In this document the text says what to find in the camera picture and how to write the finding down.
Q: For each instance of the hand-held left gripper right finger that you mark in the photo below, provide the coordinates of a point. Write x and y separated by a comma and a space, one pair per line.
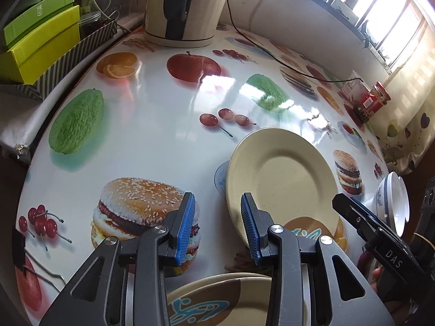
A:
249, 234

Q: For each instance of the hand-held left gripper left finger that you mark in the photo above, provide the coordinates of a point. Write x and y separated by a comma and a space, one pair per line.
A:
185, 234

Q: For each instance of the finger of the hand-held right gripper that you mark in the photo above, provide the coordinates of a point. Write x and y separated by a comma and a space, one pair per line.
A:
355, 214

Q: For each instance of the white bowl blue pattern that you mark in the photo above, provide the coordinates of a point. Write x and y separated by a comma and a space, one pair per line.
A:
396, 203

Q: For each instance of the cream plate brown blue pattern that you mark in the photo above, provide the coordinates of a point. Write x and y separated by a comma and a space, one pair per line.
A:
207, 309
306, 229

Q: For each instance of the plain cream plate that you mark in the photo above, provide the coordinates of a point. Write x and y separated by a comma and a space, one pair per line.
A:
282, 176

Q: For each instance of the person's right hand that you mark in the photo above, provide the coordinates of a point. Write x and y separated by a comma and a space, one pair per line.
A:
377, 280

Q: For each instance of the heart print curtain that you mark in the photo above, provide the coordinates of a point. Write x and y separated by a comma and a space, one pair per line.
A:
414, 125

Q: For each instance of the glass jar red label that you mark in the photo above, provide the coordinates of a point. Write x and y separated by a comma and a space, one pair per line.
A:
373, 100

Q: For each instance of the red and white carton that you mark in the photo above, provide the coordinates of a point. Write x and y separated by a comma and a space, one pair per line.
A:
353, 88

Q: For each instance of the food print tablecloth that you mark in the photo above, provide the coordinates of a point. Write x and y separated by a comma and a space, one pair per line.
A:
153, 108

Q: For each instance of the black binder clip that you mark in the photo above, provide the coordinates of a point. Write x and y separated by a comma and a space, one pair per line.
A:
18, 251

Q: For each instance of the small black object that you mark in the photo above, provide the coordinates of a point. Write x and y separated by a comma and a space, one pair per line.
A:
366, 32

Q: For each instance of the barred window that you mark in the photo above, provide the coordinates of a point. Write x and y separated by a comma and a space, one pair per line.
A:
356, 0

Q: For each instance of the grey striped tray box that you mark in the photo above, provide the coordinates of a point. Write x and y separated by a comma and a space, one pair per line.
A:
93, 39

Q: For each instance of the yellow-green cardboard box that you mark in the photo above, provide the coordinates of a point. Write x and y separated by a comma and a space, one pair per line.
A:
51, 57

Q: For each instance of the cream electric kettle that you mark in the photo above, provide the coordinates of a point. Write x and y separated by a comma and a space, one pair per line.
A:
204, 6

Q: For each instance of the clear plastic jar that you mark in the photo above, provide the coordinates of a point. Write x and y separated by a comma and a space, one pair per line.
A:
90, 23

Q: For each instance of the green cardboard box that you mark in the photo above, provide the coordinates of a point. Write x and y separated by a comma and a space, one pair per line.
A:
40, 12

